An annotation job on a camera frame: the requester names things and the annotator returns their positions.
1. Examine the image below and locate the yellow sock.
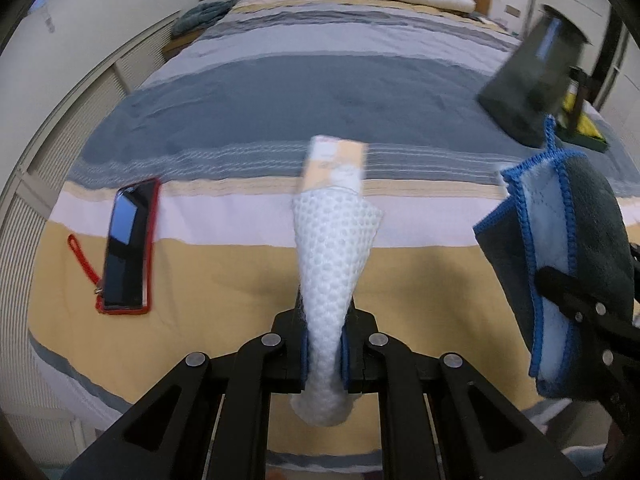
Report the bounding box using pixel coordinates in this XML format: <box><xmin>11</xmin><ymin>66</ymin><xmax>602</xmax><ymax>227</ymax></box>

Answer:
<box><xmin>562</xmin><ymin>94</ymin><xmax>607</xmax><ymax>142</ymax></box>

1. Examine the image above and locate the green tray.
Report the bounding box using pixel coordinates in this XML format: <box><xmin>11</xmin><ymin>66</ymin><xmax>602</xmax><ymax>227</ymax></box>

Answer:
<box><xmin>552</xmin><ymin>87</ymin><xmax>612</xmax><ymax>153</ymax></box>

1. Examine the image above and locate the white slatted cabinet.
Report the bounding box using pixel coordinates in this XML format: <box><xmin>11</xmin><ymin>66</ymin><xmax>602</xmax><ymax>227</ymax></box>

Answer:
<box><xmin>0</xmin><ymin>10</ymin><xmax>181</xmax><ymax>441</ymax></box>

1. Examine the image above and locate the striped bed cover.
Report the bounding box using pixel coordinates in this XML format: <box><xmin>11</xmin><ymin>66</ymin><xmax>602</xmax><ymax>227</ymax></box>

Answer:
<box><xmin>27</xmin><ymin>0</ymin><xmax>640</xmax><ymax>471</ymax></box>

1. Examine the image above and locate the wooden nightstand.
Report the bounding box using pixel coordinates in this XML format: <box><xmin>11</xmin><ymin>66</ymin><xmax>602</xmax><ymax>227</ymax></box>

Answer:
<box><xmin>161</xmin><ymin>32</ymin><xmax>201</xmax><ymax>61</ymax></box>

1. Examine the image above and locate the dark grey translucent pitcher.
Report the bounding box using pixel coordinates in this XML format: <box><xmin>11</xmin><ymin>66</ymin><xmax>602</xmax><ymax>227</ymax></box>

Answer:
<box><xmin>477</xmin><ymin>4</ymin><xmax>590</xmax><ymax>147</ymax></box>

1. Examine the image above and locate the phone in red case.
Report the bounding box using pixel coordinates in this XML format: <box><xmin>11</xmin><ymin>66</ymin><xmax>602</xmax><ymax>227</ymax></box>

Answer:
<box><xmin>95</xmin><ymin>177</ymin><xmax>163</xmax><ymax>316</ymax></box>

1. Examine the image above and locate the teal towel with blue trim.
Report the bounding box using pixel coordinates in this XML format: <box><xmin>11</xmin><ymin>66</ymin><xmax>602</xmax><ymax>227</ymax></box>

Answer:
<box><xmin>472</xmin><ymin>115</ymin><xmax>640</xmax><ymax>401</ymax></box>

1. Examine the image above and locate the tissue pack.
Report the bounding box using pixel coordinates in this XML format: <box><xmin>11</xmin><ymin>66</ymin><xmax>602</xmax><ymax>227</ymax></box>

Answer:
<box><xmin>299</xmin><ymin>135</ymin><xmax>368</xmax><ymax>196</ymax></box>

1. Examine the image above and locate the white textured cloth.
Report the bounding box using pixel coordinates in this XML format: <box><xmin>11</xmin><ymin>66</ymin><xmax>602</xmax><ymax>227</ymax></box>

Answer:
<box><xmin>289</xmin><ymin>187</ymin><xmax>385</xmax><ymax>428</ymax></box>

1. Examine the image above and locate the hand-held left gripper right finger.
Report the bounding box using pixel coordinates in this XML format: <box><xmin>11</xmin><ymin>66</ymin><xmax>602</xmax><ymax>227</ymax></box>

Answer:
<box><xmin>342</xmin><ymin>307</ymin><xmax>583</xmax><ymax>480</ymax></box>

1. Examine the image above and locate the blue-grey bundled cloth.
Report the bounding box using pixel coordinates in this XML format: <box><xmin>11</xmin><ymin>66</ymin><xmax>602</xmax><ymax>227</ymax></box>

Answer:
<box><xmin>172</xmin><ymin>1</ymin><xmax>233</xmax><ymax>38</ymax></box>

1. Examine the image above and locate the red wrist strap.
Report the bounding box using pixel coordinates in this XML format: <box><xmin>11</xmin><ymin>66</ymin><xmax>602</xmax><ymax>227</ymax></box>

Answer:
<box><xmin>67</xmin><ymin>235</ymin><xmax>106</xmax><ymax>295</ymax></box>

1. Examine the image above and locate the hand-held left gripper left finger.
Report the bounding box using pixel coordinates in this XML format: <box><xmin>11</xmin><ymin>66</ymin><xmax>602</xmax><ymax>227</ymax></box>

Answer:
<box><xmin>62</xmin><ymin>310</ymin><xmax>307</xmax><ymax>480</ymax></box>

